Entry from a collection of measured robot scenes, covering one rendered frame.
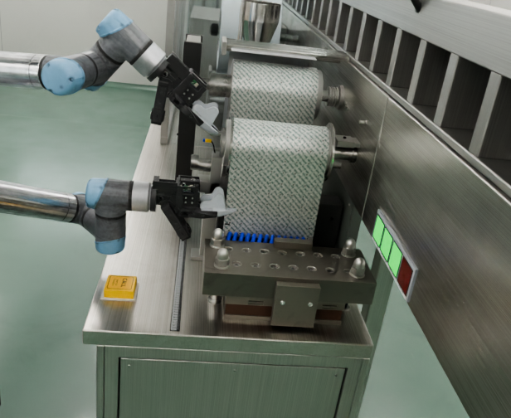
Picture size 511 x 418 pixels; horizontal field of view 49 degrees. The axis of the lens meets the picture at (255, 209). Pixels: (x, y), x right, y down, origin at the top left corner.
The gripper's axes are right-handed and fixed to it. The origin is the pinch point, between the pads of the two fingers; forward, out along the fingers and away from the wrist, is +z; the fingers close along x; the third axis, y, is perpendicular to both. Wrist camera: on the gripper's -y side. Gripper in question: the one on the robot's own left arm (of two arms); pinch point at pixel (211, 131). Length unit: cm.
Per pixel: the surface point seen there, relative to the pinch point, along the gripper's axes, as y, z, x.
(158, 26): -76, -12, 550
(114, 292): -40.4, 7.0, -19.8
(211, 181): -9.9, 9.3, 0.7
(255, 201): -4.0, 19.0, -6.7
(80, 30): -141, -70, 550
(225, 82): 7.8, -2.4, 22.2
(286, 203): 1.2, 25.0, -6.6
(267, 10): 29, -2, 65
